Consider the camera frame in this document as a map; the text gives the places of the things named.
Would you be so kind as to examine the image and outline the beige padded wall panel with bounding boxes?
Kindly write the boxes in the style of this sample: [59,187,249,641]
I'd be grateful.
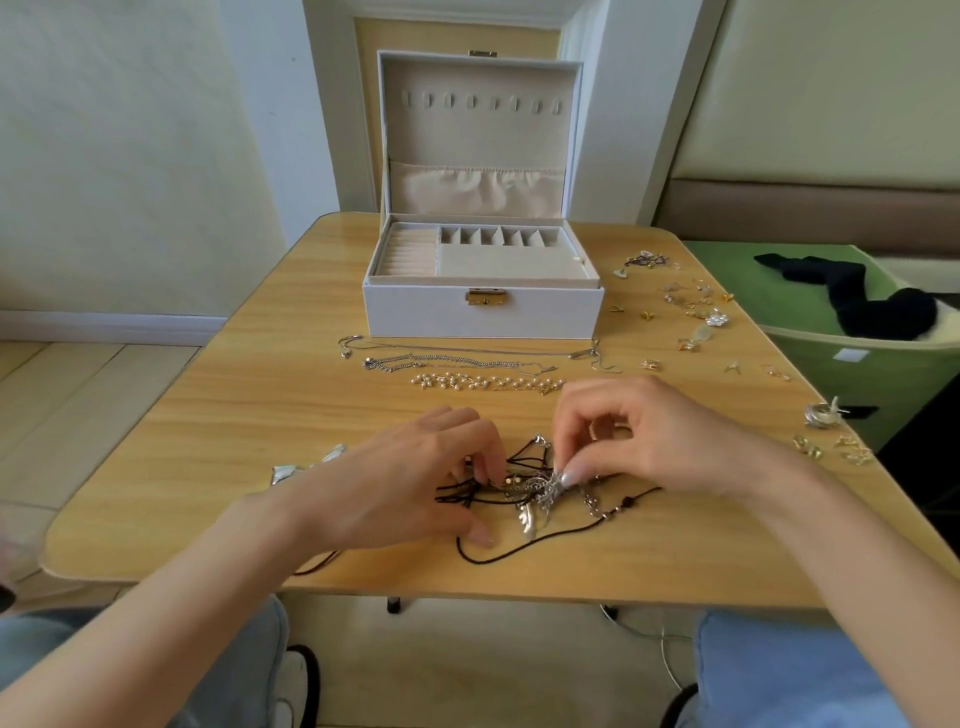
[652,0,960,249]

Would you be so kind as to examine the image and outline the black cloth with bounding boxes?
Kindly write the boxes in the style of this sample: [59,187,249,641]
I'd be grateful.
[754,252,941,342]

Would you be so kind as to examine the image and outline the person's left forearm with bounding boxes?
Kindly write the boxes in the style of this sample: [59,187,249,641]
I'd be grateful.
[0,502,339,728]

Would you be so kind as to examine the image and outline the white cable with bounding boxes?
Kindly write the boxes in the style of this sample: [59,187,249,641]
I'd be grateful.
[600,604,692,692]

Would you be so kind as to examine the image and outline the small earrings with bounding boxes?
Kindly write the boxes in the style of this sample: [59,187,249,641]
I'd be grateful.
[612,249,879,470]

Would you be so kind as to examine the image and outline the person's right forearm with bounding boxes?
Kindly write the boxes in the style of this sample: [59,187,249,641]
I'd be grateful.
[742,450,960,728]

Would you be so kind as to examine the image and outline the bow pendant cord necklace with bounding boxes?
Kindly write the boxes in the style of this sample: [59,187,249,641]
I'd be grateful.
[268,441,350,578]

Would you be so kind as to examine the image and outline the tangle of necklaces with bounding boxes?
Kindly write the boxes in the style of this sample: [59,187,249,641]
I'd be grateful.
[435,435,665,567]

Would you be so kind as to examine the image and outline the thin silver chain necklace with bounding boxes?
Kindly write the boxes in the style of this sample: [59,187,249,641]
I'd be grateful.
[336,333,602,375]

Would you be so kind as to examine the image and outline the person's left hand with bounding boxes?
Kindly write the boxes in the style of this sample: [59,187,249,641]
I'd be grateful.
[292,405,512,554]

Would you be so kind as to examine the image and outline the person's white shoe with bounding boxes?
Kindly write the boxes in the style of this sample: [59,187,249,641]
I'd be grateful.
[267,648,314,728]

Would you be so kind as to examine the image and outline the person's right hand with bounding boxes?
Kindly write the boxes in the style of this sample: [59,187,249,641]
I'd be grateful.
[550,375,774,504]

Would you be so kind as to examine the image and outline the white jewelry box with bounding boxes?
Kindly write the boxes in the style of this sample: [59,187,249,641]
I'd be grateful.
[363,51,606,342]

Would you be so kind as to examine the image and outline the black strap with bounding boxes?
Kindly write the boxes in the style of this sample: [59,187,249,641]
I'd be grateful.
[285,645,321,728]

